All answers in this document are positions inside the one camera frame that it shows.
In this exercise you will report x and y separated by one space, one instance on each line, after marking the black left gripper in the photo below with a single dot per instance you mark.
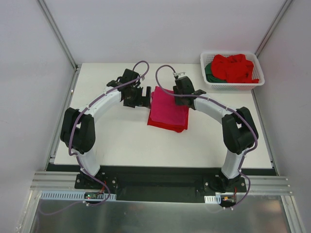
141 96

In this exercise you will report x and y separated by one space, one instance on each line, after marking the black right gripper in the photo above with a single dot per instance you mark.
181 98

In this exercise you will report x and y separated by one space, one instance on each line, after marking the pink t shirt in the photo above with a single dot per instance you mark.
164 104

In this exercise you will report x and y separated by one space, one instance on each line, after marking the white plastic laundry basket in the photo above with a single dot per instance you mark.
206 57

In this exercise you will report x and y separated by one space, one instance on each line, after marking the red t shirt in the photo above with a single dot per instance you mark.
169 123
233 69

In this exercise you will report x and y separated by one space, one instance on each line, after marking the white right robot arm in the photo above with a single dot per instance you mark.
239 131

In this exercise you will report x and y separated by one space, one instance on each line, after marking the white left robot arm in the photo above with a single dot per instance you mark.
78 127

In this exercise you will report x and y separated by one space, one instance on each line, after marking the green t shirt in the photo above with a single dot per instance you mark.
210 77

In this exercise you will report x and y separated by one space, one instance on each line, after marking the red crumpled t shirt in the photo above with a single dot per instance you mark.
233 69

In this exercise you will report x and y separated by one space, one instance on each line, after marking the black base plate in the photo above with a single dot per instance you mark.
154 184

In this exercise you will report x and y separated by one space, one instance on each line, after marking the aluminium frame rail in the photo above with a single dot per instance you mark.
267 183

